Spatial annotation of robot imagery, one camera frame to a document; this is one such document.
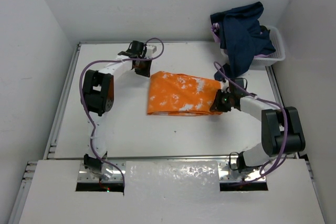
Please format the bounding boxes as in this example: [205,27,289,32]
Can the orange tie-dye trousers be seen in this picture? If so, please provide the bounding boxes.
[147,71,222,116]

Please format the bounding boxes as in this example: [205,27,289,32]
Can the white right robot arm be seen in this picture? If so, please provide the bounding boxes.
[210,78,306,173]

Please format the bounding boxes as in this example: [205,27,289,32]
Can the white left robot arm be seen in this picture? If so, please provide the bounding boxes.
[79,40,163,177]

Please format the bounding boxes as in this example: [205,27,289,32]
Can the dark navy blue trousers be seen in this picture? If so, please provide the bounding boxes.
[210,2,276,79]

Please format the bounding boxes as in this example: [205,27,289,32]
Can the lilac garment in basket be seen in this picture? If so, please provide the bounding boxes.
[211,23,221,43]

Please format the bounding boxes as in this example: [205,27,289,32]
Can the white plastic laundry basket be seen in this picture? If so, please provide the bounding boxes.
[219,22,285,72]

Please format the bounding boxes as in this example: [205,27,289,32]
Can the white front cover panel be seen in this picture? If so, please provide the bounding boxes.
[20,159,324,223]

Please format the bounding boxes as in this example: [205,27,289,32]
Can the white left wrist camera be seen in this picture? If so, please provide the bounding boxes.
[145,45,157,58]

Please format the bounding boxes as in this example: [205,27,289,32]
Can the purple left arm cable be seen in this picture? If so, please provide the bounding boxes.
[80,37,165,183]

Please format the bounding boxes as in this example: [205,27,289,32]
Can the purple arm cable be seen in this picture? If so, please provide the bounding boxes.
[80,37,165,183]
[214,61,292,183]

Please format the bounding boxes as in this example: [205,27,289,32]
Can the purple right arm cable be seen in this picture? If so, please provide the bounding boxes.
[214,61,292,183]

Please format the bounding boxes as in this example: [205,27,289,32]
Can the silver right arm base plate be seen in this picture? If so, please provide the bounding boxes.
[218,160,266,183]

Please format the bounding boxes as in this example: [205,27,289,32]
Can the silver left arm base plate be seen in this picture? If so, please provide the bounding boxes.
[77,162,125,184]

